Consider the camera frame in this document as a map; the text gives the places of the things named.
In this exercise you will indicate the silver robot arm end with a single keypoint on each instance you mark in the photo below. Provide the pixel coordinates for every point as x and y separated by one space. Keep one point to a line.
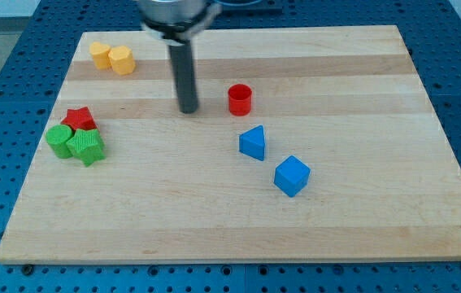
176 22

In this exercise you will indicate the blue triangle block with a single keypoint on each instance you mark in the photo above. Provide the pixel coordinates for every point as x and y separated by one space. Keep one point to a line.
253 143

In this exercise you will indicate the red cylinder block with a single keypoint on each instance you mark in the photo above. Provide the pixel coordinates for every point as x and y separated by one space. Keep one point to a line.
239 99

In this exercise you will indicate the blue cube block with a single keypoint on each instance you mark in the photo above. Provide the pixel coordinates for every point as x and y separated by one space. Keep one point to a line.
291 176

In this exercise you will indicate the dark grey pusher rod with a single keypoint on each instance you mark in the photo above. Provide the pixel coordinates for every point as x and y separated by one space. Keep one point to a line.
182 62

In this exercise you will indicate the yellow hexagon block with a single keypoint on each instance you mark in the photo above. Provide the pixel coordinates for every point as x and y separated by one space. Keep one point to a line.
122 61

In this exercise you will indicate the green star block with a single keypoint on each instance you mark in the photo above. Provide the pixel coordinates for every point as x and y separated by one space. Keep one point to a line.
87 146

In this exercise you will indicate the red star block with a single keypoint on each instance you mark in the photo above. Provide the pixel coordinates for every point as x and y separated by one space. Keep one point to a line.
80 118

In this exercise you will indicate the yellow heart block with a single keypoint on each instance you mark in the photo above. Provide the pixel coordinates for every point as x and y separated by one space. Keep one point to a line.
100 55

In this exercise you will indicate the green cylinder block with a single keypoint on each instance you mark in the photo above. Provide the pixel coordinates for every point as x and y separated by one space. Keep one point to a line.
57 137

